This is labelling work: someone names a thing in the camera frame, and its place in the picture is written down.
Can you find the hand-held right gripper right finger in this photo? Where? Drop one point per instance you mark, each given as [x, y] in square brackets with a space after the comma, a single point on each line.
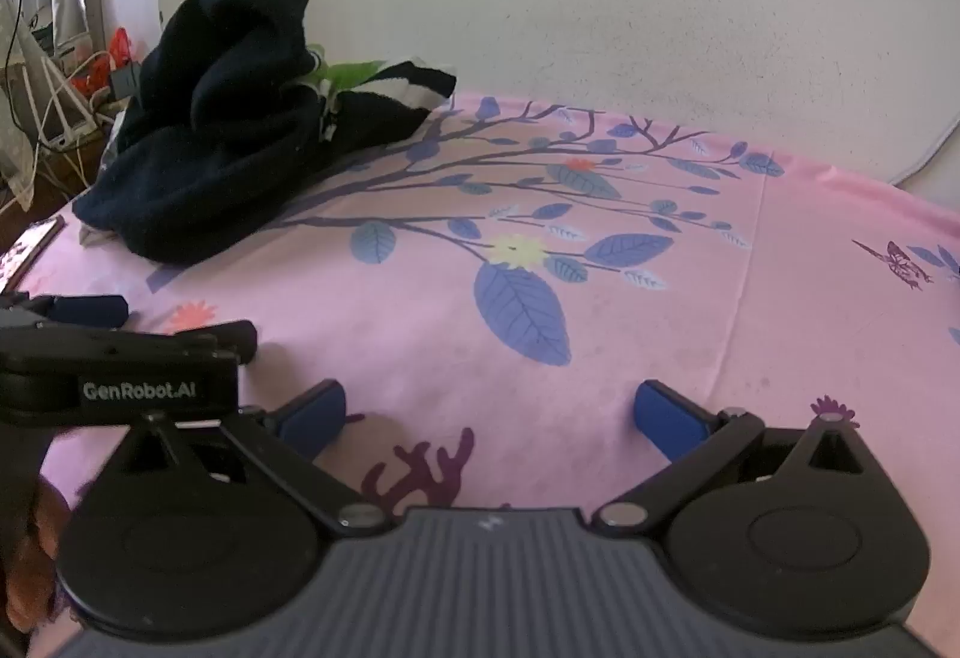
[664, 418]

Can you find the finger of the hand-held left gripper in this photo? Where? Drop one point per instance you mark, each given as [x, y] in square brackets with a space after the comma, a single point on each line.
[236, 337]
[90, 311]

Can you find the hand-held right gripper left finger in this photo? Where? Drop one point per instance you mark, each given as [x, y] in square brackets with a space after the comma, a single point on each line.
[311, 414]

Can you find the dark navy sweater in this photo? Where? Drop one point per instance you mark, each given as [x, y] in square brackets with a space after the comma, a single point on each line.
[225, 103]

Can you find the person's left hand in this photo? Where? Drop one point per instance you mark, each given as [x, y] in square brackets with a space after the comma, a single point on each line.
[30, 553]

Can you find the small white cloth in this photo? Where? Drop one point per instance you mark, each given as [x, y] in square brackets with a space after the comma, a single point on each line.
[96, 236]

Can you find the pink floral bedsheet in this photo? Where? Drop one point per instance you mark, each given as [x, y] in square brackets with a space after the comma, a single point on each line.
[675, 268]

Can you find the white lace cloth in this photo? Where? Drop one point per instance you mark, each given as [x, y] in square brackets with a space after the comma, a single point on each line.
[15, 140]

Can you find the red plastic object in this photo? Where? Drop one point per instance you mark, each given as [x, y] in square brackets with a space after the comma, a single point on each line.
[120, 44]

